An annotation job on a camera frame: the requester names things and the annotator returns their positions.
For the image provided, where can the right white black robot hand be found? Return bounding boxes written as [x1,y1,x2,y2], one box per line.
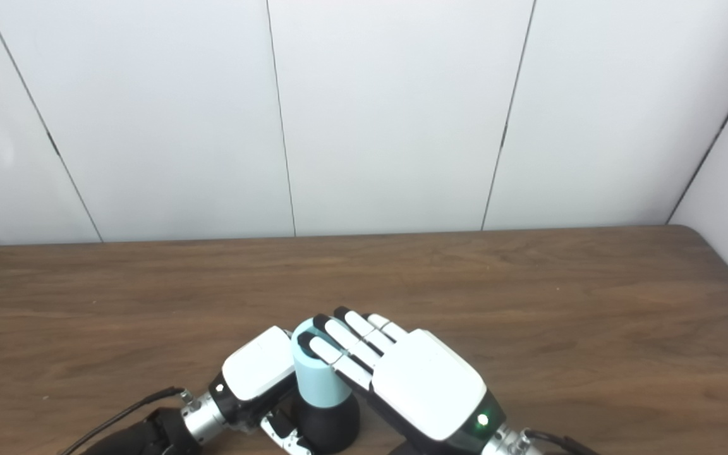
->
[297,306,507,454]

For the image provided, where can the light-blue short hose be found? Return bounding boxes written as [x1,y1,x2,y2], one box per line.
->
[291,318,354,409]

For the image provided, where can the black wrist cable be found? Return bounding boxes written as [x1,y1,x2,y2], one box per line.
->
[524,429,603,455]
[56,386,188,455]

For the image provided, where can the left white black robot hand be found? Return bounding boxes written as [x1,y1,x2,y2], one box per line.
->
[209,325,314,455]

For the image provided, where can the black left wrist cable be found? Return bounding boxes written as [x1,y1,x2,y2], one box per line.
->
[56,386,188,455]

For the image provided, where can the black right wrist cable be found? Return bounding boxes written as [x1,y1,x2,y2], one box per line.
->
[524,429,603,455]

